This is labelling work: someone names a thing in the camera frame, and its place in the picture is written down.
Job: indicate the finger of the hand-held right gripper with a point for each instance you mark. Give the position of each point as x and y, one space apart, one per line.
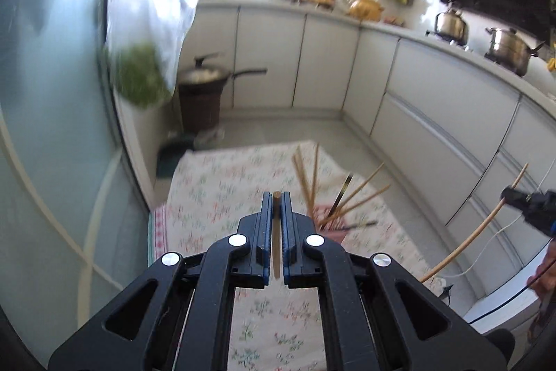
536 208

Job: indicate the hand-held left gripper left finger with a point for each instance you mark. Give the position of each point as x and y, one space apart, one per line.
266 232

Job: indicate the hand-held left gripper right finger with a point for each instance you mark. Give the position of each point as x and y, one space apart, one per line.
287 232

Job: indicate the plain bamboo chopstick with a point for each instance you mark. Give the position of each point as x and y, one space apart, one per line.
276 249
473 232

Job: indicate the pink perforated utensil holder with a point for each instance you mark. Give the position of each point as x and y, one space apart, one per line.
336 234

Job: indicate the group of wooden chopsticks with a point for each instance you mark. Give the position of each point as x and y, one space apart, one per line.
313 179

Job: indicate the black gold-banded chopstick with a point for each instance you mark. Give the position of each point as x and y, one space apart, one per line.
344 190

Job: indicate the person's right hand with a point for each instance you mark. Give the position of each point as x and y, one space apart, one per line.
546 271

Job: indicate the floral tablecloth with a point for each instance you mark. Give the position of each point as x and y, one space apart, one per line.
208 197

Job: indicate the crumpled clear plastic bag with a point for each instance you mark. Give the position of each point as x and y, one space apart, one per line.
210 137

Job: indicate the dark green dustpan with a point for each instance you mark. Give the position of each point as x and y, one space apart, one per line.
173 158

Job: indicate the white power strip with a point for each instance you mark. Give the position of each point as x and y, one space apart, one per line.
442 283

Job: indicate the white kitchen cabinets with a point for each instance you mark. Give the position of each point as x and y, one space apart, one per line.
434 101

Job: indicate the steel cooking pot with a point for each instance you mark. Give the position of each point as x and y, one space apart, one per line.
508 51

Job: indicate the wok with lid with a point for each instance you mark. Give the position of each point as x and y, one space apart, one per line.
204 75

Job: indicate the plastic bag of greens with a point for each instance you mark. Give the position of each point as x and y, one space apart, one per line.
141 75

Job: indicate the steel kettle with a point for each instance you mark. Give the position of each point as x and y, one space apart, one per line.
451 25

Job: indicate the white kitchen countertop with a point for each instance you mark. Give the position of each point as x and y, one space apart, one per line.
417 34

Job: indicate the yellow clay pot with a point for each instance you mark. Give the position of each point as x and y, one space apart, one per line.
366 8

